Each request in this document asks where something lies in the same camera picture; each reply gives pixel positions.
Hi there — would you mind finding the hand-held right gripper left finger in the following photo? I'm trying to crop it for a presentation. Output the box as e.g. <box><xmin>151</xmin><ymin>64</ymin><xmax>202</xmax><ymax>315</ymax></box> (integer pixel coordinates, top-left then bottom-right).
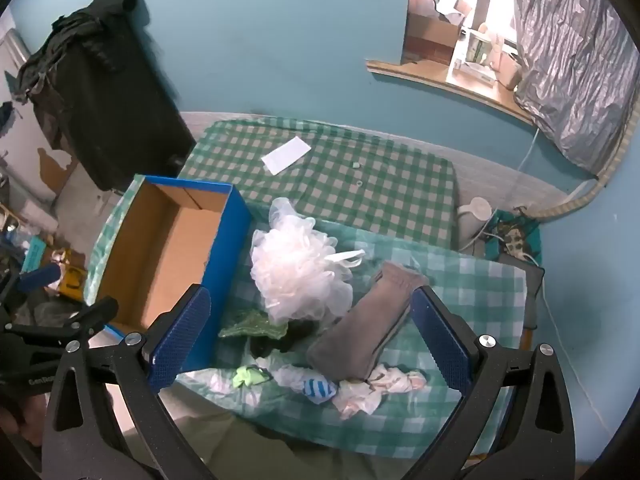
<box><xmin>41</xmin><ymin>284</ymin><xmax>216</xmax><ymax>480</ymax></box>

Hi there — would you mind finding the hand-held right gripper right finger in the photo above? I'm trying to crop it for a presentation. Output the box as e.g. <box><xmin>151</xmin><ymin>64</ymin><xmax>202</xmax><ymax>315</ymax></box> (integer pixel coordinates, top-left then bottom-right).
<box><xmin>400</xmin><ymin>285</ymin><xmax>576</xmax><ymax>480</ymax></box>

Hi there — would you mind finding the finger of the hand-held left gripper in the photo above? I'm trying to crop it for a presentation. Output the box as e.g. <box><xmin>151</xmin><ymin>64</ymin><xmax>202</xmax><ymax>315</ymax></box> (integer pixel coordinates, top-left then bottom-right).
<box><xmin>0</xmin><ymin>296</ymin><xmax>120</xmax><ymax>348</ymax></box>
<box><xmin>0</xmin><ymin>262</ymin><xmax>62</xmax><ymax>311</ymax></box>

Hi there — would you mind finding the blue cardboard box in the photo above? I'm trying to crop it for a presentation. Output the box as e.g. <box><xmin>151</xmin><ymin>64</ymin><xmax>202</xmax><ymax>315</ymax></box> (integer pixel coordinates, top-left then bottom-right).
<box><xmin>91</xmin><ymin>175</ymin><xmax>254</xmax><ymax>373</ymax></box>

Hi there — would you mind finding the white mesh bath loofah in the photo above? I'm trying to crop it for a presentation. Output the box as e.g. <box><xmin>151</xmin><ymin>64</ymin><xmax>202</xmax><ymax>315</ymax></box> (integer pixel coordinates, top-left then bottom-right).
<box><xmin>249</xmin><ymin>197</ymin><xmax>366</xmax><ymax>326</ymax></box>

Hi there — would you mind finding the person's left hand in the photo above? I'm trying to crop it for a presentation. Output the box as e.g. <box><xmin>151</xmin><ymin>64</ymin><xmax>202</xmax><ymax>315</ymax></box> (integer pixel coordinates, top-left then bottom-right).
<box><xmin>0</xmin><ymin>394</ymin><xmax>45</xmax><ymax>448</ymax></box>

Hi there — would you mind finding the teal packet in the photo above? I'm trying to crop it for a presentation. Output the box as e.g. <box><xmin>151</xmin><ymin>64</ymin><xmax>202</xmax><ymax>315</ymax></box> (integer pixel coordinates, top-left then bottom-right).
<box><xmin>21</xmin><ymin>240</ymin><xmax>48</xmax><ymax>273</ymax></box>

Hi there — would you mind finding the yellow black item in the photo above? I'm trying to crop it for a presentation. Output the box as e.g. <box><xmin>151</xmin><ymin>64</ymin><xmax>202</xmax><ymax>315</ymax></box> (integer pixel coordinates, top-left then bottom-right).
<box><xmin>55</xmin><ymin>260</ymin><xmax>88</xmax><ymax>303</ymax></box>

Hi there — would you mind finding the teal checkered plastic tablecloth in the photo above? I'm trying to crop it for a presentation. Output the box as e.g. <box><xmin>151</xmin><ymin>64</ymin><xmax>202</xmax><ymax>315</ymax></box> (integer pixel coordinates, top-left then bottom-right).
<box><xmin>82</xmin><ymin>175</ymin><xmax>531</xmax><ymax>461</ymax></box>

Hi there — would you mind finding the green cloth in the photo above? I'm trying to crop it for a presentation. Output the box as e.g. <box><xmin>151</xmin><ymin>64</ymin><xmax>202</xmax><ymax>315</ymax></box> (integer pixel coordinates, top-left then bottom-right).
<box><xmin>218</xmin><ymin>309</ymin><xmax>289</xmax><ymax>339</ymax></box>

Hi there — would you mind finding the neon green sock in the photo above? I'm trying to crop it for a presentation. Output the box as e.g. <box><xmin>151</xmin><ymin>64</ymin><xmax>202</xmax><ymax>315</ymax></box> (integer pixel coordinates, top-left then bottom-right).
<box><xmin>232</xmin><ymin>366</ymin><xmax>273</xmax><ymax>388</ymax></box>

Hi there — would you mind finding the black cloth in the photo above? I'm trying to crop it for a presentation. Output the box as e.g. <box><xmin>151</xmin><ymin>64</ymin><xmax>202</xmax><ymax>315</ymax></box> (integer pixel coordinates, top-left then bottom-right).
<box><xmin>250</xmin><ymin>320</ymin><xmax>321</xmax><ymax>358</ymax></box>

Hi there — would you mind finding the power strip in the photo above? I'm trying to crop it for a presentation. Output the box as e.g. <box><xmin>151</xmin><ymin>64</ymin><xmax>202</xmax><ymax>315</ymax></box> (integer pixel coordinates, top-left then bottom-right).
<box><xmin>492</xmin><ymin>225</ymin><xmax>532</xmax><ymax>262</ymax></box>

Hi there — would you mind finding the blue striped sock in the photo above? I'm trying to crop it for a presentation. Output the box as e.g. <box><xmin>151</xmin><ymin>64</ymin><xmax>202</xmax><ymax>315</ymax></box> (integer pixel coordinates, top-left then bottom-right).
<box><xmin>303</xmin><ymin>379</ymin><xmax>338</xmax><ymax>405</ymax></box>

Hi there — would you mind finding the green beige checkered sheet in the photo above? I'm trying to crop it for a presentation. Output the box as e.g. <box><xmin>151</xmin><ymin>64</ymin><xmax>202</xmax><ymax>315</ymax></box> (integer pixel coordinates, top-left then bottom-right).
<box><xmin>177</xmin><ymin>117</ymin><xmax>458</xmax><ymax>251</ymax></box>

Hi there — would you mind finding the black plastic bag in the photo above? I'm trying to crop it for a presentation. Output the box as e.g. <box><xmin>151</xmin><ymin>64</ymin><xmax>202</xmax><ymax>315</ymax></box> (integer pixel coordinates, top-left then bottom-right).
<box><xmin>50</xmin><ymin>0</ymin><xmax>198</xmax><ymax>193</ymax></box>

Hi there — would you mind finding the white paper sheet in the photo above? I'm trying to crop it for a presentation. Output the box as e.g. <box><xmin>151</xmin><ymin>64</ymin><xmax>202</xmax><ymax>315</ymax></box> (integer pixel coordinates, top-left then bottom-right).
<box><xmin>261</xmin><ymin>137</ymin><xmax>311</xmax><ymax>176</ymax></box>

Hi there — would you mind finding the dark crumpled cloth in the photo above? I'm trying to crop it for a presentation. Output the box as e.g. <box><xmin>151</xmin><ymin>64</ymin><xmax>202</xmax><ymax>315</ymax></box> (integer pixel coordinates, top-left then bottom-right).
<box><xmin>15</xmin><ymin>0</ymin><xmax>136</xmax><ymax>111</ymax></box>

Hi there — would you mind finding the striped fabric band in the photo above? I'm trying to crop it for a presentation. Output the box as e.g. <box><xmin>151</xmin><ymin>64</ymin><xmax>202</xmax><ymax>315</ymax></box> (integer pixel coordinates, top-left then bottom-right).
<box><xmin>540</xmin><ymin>110</ymin><xmax>640</xmax><ymax>222</ymax></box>

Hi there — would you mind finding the wooden window sill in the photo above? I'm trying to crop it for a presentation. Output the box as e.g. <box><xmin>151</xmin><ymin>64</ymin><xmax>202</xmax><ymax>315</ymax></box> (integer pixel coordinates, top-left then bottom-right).
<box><xmin>365</xmin><ymin>58</ymin><xmax>536</xmax><ymax>126</ymax></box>

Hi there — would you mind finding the green white carton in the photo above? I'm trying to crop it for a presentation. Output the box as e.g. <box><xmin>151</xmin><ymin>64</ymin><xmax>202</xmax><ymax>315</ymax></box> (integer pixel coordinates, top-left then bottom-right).
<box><xmin>462</xmin><ymin>30</ymin><xmax>496</xmax><ymax>66</ymax></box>

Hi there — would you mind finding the brown cardboard box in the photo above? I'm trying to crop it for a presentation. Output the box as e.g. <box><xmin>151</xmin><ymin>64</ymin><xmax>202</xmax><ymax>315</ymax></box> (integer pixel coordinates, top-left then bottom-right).
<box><xmin>405</xmin><ymin>10</ymin><xmax>463</xmax><ymax>66</ymax></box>

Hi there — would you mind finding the silver crinkled curtain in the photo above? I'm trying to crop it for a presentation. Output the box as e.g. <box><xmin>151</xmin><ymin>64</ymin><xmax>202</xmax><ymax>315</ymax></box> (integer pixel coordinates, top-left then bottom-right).
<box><xmin>510</xmin><ymin>0</ymin><xmax>640</xmax><ymax>176</ymax></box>

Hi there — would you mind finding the white cable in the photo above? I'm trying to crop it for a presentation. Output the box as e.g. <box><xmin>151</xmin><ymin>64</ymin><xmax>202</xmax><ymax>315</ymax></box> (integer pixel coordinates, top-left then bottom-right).
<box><xmin>516</xmin><ymin>127</ymin><xmax>542</xmax><ymax>173</ymax></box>
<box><xmin>541</xmin><ymin>287</ymin><xmax>612</xmax><ymax>438</ymax></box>

